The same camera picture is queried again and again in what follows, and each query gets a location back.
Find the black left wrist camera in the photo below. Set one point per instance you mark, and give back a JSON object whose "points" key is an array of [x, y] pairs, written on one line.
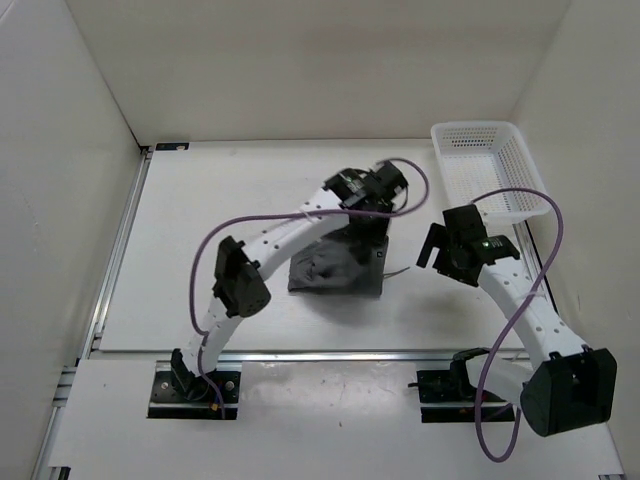
{"points": [[389, 179]]}

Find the grey drawstring shorts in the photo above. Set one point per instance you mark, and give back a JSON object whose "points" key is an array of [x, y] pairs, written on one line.
{"points": [[342, 263]]}

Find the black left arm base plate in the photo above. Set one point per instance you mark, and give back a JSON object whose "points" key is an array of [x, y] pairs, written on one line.
{"points": [[169, 401]]}

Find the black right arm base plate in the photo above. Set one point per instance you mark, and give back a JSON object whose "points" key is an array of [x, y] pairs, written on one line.
{"points": [[442, 403]]}

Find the front aluminium frame rail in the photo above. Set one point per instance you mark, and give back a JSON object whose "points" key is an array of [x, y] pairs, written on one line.
{"points": [[281, 356]]}

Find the left aluminium frame rail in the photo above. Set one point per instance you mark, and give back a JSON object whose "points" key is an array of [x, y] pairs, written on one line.
{"points": [[94, 324]]}

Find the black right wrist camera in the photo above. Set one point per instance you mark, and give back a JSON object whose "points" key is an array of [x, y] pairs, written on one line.
{"points": [[464, 225]]}

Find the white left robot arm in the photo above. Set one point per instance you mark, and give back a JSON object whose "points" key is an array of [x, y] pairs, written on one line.
{"points": [[242, 270]]}

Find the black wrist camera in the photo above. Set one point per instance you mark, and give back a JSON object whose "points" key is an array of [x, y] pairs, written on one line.
{"points": [[464, 225], [389, 179]]}

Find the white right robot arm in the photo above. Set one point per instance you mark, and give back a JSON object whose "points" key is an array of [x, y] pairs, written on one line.
{"points": [[569, 385]]}

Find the white perforated plastic basket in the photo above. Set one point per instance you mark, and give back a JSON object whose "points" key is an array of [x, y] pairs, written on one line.
{"points": [[489, 161]]}

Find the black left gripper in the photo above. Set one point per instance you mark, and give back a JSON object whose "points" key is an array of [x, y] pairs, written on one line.
{"points": [[379, 225]]}

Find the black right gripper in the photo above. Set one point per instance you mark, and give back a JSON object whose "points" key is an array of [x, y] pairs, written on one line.
{"points": [[436, 238]]}

